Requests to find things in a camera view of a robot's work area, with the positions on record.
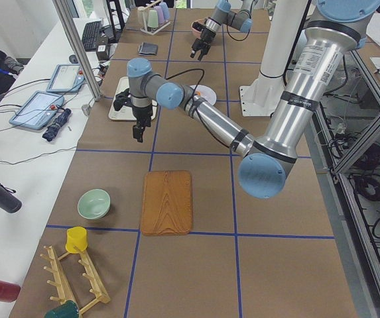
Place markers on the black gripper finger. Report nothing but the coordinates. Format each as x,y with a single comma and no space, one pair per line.
138,132
204,49
196,46

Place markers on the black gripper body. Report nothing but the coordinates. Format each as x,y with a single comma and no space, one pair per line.
142,114
205,36

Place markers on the white ribbed plate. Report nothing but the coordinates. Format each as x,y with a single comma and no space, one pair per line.
207,94

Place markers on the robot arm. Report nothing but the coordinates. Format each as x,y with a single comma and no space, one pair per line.
222,15
303,50

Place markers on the pink bowl with ice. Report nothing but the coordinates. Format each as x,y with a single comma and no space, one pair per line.
198,26

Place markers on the purple cup on rack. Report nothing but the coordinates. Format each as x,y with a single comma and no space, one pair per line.
160,15

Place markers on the blue cup on rack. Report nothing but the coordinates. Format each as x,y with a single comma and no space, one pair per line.
165,11

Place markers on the grey folded cloth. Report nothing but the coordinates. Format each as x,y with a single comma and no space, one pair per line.
148,49

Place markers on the green cup on rack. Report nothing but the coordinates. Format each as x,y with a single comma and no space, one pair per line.
152,19

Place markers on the white cup rack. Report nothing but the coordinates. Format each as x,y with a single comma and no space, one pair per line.
151,30

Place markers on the beige cup on rack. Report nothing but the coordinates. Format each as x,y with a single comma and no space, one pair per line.
142,15

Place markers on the far teach pendant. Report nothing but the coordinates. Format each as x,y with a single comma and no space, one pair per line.
67,78

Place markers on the teach pendant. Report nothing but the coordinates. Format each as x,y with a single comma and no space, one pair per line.
37,111
67,78

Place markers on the wooden cutting board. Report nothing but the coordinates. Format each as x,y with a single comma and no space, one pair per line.
167,203

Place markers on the green bowl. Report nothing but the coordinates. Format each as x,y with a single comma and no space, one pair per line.
94,204

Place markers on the folded dark blue umbrella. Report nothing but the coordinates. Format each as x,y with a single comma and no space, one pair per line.
57,124

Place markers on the black keyboard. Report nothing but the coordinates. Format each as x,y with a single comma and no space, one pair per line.
90,35

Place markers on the near teach pendant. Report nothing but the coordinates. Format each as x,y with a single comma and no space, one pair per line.
37,111

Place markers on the yellow mug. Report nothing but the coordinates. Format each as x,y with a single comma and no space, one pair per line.
76,240

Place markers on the black bottle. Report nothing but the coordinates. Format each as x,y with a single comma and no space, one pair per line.
8,202

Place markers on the wooden mug rack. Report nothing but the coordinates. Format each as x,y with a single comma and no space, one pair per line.
75,279

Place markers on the dark green mug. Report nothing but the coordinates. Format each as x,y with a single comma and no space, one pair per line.
69,309

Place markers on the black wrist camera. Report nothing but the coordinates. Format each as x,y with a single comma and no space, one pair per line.
122,99

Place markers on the wooden rack handle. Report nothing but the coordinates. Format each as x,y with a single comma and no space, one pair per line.
152,4

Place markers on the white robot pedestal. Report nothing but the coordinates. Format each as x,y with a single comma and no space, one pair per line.
260,99

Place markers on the aluminium frame post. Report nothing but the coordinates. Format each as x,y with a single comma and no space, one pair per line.
76,44

